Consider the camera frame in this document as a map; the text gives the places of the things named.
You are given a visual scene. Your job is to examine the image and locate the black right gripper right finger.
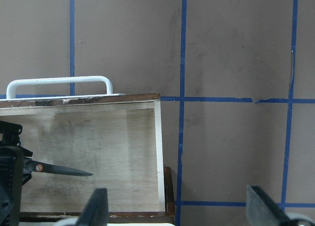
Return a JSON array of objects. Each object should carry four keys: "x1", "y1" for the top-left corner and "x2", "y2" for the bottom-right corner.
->
[{"x1": 246, "y1": 185, "x2": 315, "y2": 226}]

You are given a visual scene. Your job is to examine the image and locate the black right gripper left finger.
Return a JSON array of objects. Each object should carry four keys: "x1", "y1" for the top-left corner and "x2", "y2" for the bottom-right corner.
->
[{"x1": 76, "y1": 188, "x2": 109, "y2": 226}]

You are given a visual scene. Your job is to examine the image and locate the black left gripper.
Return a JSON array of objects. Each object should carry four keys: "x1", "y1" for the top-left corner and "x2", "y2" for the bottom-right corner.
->
[{"x1": 0, "y1": 121, "x2": 32, "y2": 226}]

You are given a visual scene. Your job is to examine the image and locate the black orange scissors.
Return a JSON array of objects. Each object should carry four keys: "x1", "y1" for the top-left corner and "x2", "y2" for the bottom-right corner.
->
[{"x1": 22, "y1": 157, "x2": 93, "y2": 185}]

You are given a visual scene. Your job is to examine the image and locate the white drawer handle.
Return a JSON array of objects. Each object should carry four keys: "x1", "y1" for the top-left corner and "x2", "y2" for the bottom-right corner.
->
[{"x1": 6, "y1": 75, "x2": 126, "y2": 100}]

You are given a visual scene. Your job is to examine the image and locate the brown wooden drawer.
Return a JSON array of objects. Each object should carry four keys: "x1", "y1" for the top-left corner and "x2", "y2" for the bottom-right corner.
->
[{"x1": 0, "y1": 94, "x2": 165, "y2": 213}]

